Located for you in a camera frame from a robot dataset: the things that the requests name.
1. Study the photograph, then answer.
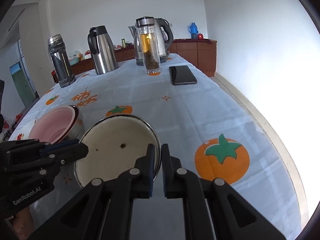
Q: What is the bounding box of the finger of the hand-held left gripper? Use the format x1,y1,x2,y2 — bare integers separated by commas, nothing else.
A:
5,142,89,178
1,138,80,157

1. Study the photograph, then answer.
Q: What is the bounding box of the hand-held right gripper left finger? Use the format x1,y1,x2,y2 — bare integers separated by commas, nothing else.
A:
27,144,155,240

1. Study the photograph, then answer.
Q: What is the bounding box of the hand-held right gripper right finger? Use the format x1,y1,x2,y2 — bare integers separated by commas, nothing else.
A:
161,144,287,240

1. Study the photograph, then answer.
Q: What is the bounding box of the pink bowl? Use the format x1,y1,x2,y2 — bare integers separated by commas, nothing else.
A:
28,106,75,145

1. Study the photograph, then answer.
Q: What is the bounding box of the white enamel bowl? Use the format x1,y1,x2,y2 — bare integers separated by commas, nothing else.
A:
74,114,162,189

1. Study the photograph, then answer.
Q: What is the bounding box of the small red floral dish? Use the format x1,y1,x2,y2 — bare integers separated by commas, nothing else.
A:
19,119,38,137

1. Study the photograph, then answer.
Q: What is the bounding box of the person's left hand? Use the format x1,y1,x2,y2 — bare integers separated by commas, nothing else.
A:
11,204,35,235

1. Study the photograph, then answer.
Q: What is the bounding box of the green door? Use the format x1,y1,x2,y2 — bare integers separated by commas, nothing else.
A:
9,62,37,103

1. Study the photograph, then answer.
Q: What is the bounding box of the large grey thermos flask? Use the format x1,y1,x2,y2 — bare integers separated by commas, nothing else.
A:
47,34,76,88

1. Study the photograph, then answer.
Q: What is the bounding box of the white kitchenware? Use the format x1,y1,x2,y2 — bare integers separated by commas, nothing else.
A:
68,51,83,62

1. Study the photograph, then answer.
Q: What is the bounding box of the steel thermal carafe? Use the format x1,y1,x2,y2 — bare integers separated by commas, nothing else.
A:
87,25,119,75

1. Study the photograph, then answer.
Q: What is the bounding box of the black smartphone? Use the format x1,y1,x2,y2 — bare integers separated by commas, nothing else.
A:
169,65,198,86

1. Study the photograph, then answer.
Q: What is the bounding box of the glass tea bottle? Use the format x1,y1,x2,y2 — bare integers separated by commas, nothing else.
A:
136,17,161,76

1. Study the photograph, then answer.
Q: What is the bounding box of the long wooden sideboard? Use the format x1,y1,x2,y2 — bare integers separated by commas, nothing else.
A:
51,39,217,78

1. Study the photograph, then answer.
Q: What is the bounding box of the steel electric kettle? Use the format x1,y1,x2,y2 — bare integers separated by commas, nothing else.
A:
128,18,174,66

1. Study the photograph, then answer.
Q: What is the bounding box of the blue thermos jug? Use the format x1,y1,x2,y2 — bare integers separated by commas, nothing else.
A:
188,22,199,40

